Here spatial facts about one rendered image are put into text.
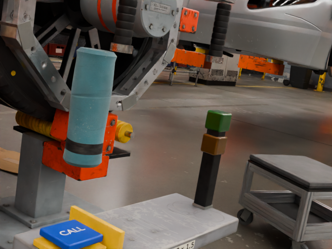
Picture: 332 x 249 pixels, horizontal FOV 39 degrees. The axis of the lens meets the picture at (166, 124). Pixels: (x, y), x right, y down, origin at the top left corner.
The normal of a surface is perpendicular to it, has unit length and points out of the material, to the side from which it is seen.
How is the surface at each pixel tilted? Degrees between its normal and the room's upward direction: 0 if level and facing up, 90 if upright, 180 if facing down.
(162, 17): 90
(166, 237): 0
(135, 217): 0
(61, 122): 80
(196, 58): 90
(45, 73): 90
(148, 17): 90
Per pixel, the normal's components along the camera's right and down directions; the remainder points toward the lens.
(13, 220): 0.16, -0.97
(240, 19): -0.49, 0.11
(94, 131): 0.52, 0.26
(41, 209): 0.77, 0.24
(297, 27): 0.01, 0.20
